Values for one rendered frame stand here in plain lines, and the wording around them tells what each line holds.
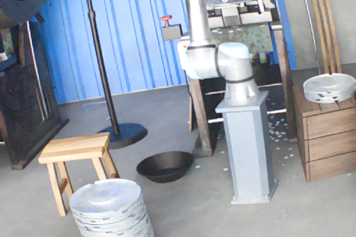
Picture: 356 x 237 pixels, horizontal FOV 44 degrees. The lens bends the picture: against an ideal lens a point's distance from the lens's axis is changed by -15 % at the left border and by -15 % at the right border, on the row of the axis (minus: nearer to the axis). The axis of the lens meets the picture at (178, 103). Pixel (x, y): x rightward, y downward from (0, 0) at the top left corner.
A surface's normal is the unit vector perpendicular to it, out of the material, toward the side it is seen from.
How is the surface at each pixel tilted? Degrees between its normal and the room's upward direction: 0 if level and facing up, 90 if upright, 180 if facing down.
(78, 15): 90
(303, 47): 90
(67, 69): 90
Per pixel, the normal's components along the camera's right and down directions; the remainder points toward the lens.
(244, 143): -0.36, 0.35
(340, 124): -0.10, 0.32
